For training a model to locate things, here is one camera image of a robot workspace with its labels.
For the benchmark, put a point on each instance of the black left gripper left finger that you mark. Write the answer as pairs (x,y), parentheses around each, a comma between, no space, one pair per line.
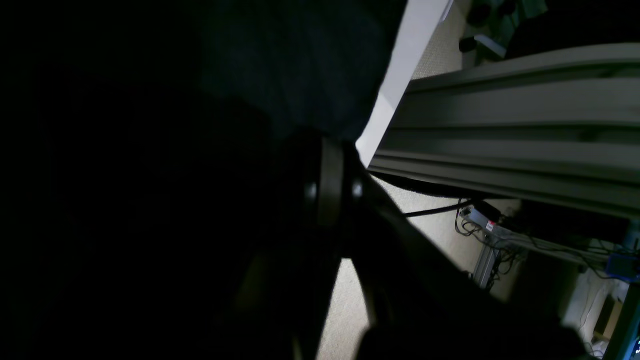
(279,298)

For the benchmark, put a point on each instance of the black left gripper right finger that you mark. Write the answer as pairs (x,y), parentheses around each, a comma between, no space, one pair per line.
(420,305)

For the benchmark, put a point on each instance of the black t-shirt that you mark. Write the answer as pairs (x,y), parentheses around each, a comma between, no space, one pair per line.
(136,138)

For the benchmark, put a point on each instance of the white office chair base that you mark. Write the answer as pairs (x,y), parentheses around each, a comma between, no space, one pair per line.
(490,26)

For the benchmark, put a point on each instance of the grey aluminium frame rail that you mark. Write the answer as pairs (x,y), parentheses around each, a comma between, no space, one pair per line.
(561,127)

